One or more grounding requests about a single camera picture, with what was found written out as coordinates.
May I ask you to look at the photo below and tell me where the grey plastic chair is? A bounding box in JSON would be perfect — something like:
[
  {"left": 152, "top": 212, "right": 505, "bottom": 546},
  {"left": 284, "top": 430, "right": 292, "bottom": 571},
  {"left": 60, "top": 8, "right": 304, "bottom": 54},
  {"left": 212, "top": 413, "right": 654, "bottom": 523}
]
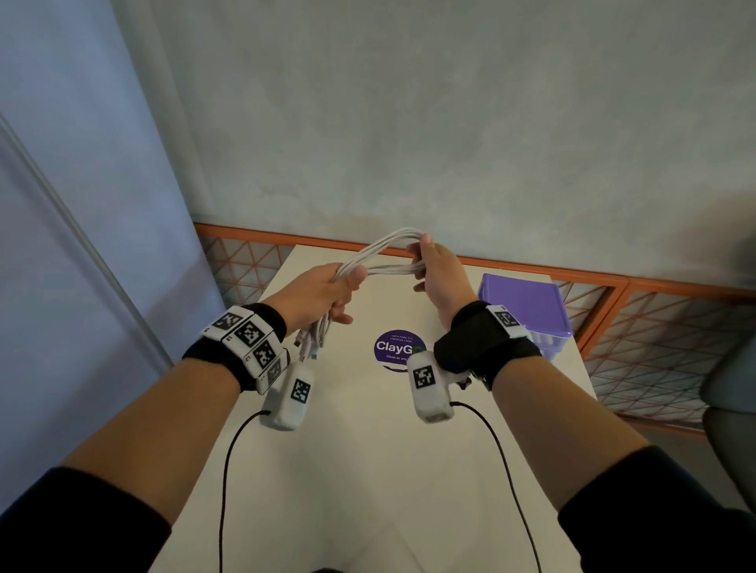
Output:
[{"left": 699, "top": 336, "right": 756, "bottom": 515}]

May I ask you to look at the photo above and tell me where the grey metal pole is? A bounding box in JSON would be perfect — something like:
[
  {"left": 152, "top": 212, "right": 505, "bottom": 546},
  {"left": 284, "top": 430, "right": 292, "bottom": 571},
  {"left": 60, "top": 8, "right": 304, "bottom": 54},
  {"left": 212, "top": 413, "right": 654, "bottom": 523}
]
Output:
[{"left": 0, "top": 115, "right": 172, "bottom": 373}]

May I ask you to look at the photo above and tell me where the person's right hand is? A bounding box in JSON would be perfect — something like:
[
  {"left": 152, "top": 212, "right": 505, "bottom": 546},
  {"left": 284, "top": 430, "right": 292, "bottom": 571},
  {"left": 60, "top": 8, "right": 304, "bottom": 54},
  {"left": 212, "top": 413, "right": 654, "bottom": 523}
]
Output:
[{"left": 406, "top": 233, "right": 480, "bottom": 331}]

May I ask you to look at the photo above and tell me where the cream white table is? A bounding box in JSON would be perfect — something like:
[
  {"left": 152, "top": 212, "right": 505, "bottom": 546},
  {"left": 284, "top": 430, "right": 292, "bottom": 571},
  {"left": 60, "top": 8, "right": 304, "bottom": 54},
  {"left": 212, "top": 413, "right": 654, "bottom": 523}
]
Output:
[{"left": 147, "top": 245, "right": 598, "bottom": 573}]

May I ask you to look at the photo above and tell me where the black sleeve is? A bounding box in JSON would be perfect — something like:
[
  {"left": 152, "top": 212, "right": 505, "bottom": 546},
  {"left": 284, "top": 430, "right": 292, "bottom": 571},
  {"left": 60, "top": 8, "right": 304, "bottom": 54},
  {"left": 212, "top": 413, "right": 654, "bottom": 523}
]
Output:
[
  {"left": 558, "top": 445, "right": 756, "bottom": 573},
  {"left": 0, "top": 466, "right": 172, "bottom": 573}
]

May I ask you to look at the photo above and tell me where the black marker wristband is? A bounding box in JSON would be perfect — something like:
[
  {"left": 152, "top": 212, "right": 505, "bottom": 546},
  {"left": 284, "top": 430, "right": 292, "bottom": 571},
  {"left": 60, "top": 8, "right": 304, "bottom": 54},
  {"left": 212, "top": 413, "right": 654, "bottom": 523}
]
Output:
[
  {"left": 432, "top": 301, "right": 543, "bottom": 390},
  {"left": 181, "top": 302, "right": 291, "bottom": 395}
]

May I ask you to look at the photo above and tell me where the black camera cable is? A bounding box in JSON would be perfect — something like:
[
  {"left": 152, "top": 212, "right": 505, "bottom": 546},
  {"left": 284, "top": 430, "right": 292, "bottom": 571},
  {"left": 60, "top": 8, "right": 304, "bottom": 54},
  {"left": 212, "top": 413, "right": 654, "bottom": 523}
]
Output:
[
  {"left": 218, "top": 410, "right": 272, "bottom": 573},
  {"left": 448, "top": 401, "right": 543, "bottom": 573}
]

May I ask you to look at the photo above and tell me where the blue-grey partition panel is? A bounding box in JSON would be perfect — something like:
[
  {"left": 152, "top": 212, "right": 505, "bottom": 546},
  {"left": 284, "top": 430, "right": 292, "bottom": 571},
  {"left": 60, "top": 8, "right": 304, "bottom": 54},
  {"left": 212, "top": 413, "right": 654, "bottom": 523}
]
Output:
[{"left": 0, "top": 0, "right": 225, "bottom": 515}]

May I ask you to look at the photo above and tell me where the person's left hand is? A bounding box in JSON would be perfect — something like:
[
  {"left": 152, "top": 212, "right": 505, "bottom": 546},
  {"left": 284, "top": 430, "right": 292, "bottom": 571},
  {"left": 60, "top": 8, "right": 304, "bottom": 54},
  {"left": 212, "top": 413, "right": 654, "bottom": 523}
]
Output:
[{"left": 262, "top": 262, "right": 369, "bottom": 338}]

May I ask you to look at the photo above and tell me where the round purple sticker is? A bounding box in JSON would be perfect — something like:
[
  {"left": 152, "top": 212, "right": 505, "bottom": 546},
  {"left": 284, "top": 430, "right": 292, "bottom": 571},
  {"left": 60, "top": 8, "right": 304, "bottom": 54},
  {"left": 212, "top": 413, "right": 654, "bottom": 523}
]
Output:
[{"left": 372, "top": 329, "right": 428, "bottom": 373}]

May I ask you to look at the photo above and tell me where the person's left forearm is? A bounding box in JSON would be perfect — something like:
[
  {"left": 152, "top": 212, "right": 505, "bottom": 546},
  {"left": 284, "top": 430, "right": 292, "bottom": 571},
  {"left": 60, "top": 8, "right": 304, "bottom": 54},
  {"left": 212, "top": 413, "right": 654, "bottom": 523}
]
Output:
[{"left": 61, "top": 357, "right": 242, "bottom": 527}]

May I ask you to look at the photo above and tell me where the person's right forearm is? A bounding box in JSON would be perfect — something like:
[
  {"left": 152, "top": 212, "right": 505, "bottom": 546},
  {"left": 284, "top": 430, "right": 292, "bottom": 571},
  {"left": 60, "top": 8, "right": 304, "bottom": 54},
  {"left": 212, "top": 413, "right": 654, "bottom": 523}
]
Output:
[{"left": 491, "top": 356, "right": 650, "bottom": 512}]

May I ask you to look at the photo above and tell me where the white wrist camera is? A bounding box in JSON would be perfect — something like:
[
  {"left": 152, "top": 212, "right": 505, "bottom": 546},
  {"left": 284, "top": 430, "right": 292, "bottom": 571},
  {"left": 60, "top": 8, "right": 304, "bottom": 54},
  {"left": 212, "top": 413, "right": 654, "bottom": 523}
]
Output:
[
  {"left": 259, "top": 360, "right": 316, "bottom": 432},
  {"left": 406, "top": 349, "right": 473, "bottom": 425}
]

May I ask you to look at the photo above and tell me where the purple plastic drawer organizer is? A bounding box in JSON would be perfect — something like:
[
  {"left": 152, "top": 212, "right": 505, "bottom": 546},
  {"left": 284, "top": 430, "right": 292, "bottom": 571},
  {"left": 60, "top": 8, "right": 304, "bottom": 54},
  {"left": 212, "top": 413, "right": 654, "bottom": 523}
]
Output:
[{"left": 478, "top": 272, "right": 574, "bottom": 362}]

